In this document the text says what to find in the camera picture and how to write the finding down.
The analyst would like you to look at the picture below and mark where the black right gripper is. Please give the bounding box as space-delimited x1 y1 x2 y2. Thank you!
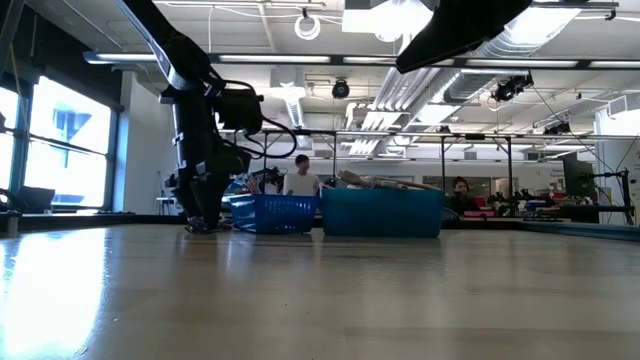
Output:
394 0 534 75

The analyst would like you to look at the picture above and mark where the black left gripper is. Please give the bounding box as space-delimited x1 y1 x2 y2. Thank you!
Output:
164 92 254 232

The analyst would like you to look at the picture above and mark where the purple cable bundle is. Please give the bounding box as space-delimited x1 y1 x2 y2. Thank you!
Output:
184 215 234 235

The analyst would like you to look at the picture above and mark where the blue mesh plastic basket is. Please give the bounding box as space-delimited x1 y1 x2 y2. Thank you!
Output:
227 193 320 235

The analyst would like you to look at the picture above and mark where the person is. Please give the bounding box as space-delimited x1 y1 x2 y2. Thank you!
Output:
282 153 321 197
444 175 482 217

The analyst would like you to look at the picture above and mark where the black chair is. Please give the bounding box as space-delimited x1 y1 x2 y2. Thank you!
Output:
0 185 56 214

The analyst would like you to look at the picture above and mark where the teal plastic bin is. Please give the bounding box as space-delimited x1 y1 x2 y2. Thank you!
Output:
319 188 446 239

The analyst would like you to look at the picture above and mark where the dark computer monitor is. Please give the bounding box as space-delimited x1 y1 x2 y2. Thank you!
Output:
562 151 597 201

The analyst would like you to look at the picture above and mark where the black monitor stand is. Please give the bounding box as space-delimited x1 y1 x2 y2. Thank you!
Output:
594 167 636 226

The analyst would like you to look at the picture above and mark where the silver ventilation duct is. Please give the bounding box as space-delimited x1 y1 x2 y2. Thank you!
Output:
442 4 584 104

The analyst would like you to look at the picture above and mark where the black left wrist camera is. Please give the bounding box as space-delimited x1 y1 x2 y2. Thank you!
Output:
214 88 265 135

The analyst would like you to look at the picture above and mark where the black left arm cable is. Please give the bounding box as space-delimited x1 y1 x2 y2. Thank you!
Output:
219 79 300 161

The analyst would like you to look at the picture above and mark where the black workstation frame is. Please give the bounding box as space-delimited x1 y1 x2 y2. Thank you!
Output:
219 127 514 191

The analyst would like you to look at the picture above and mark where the white ring light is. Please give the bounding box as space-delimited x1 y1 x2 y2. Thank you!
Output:
293 13 322 41

